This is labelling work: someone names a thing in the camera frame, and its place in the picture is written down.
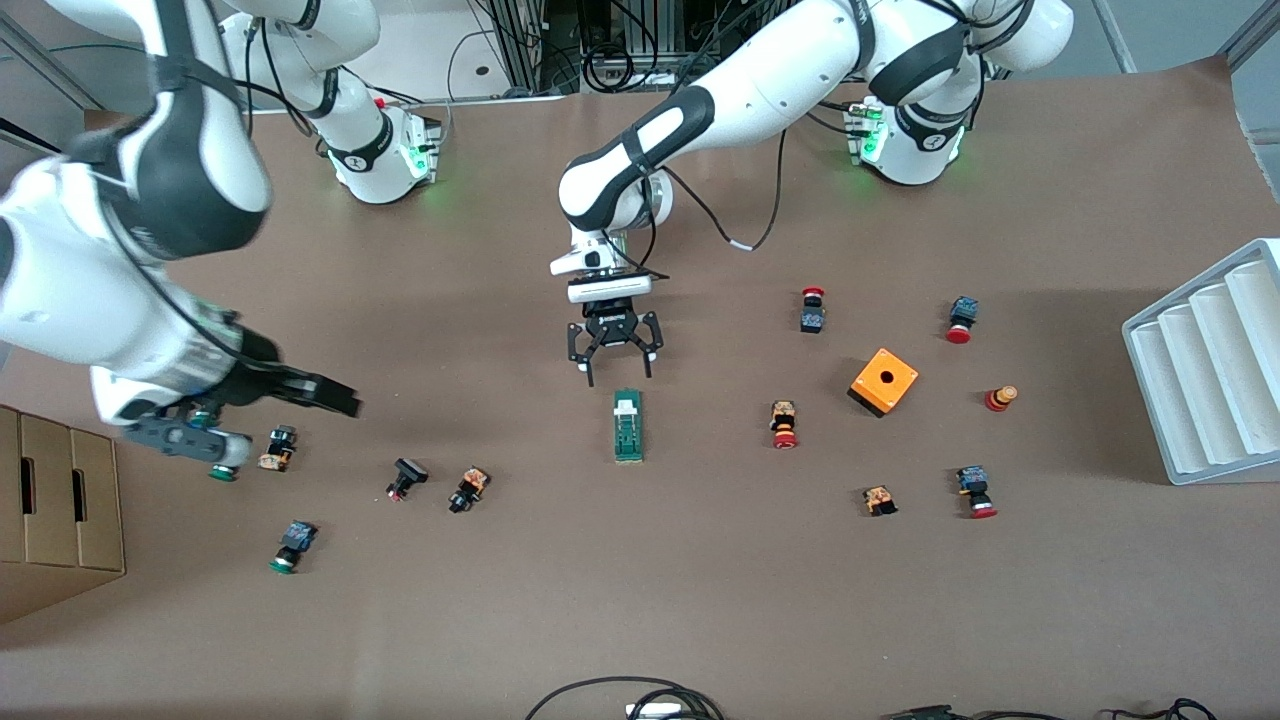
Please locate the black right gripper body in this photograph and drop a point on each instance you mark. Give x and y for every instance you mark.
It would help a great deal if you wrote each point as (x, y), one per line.
(258, 377)

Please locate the white ridged plastic tray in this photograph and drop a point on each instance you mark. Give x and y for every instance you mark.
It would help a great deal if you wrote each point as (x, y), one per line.
(1200, 400)

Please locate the red orange knob cap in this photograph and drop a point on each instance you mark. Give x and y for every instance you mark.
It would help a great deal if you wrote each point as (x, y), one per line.
(998, 400)

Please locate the red button orange contact block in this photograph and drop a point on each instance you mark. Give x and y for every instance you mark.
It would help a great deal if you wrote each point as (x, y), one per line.
(783, 415)

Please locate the white plug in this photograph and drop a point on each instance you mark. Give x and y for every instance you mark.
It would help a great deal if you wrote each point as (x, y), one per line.
(655, 711)

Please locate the orange button enclosure box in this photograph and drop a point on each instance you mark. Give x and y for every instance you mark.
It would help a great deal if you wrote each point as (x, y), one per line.
(870, 385)

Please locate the small orange contact block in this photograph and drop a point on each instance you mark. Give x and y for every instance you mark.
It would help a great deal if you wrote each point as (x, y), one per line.
(879, 499)

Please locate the red button blue contact block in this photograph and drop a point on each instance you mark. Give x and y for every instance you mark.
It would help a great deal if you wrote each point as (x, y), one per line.
(963, 312)
(972, 480)

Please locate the black square button red tip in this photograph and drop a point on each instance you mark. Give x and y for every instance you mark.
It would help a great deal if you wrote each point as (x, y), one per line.
(410, 470)

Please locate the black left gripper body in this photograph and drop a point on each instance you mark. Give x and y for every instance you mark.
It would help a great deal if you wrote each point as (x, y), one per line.
(611, 325)

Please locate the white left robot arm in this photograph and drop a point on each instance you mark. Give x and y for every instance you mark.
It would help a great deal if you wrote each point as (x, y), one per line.
(780, 80)

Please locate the brown cardboard box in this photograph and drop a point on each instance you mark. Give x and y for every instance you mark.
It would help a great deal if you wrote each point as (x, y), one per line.
(60, 500)

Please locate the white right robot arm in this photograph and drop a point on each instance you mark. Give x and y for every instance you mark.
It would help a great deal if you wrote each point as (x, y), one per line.
(60, 280)

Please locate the green button blue contact block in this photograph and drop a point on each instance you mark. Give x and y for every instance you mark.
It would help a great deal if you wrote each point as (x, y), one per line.
(222, 474)
(205, 412)
(298, 537)

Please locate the grey aluminium frame post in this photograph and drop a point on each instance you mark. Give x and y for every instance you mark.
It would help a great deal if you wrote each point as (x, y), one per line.
(1255, 30)

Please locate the black selector orange contact block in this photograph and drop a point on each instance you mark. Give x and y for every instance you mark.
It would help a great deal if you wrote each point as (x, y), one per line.
(472, 485)

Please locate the red mushroom button black base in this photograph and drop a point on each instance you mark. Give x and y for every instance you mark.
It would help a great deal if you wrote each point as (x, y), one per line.
(812, 320)

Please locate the black switch orange contact block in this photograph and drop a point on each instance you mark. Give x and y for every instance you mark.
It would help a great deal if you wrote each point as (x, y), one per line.
(277, 455)

